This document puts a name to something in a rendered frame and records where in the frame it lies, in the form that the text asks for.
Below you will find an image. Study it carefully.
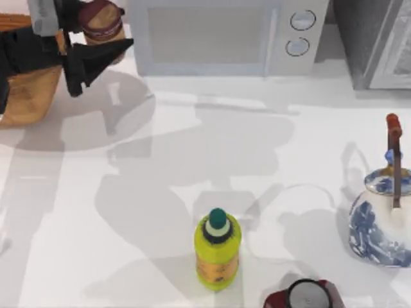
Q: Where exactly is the dark red jar black lid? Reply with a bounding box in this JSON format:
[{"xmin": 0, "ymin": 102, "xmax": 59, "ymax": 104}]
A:
[{"xmin": 263, "ymin": 278, "xmax": 345, "ymax": 308}]

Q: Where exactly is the microwave door handle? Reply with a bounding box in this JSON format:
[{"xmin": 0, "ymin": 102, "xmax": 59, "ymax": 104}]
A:
[{"xmin": 263, "ymin": 7, "xmax": 279, "ymax": 78}]

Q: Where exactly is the pale grey rounded box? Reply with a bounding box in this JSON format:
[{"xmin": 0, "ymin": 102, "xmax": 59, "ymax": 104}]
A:
[{"xmin": 26, "ymin": 0, "xmax": 65, "ymax": 38}]

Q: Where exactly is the green bottle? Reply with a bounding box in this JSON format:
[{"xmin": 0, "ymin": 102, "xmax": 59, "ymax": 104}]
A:
[{"xmin": 193, "ymin": 207, "xmax": 241, "ymax": 293}]

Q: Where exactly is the brown bottle dark red cap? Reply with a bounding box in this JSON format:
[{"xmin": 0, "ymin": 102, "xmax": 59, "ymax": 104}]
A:
[{"xmin": 78, "ymin": 0, "xmax": 127, "ymax": 65}]

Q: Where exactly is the grey cabinet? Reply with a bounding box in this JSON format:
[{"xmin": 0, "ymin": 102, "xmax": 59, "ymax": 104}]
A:
[{"xmin": 333, "ymin": 0, "xmax": 411, "ymax": 93}]

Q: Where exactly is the pale microwave oven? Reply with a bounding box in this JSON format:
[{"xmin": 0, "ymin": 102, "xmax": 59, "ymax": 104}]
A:
[{"xmin": 126, "ymin": 0, "xmax": 331, "ymax": 78}]

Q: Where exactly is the blue and white teapot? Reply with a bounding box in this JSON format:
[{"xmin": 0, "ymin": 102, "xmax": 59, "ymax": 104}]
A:
[{"xmin": 347, "ymin": 112, "xmax": 411, "ymax": 269}]

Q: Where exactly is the wooden basket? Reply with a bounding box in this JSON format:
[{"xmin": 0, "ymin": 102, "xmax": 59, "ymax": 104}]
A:
[{"xmin": 0, "ymin": 12, "xmax": 62, "ymax": 130}]

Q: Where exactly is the round microwave knob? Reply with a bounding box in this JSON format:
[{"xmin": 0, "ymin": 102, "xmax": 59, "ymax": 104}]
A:
[
  {"xmin": 284, "ymin": 35, "xmax": 311, "ymax": 58},
  {"xmin": 289, "ymin": 8, "xmax": 317, "ymax": 32}
]

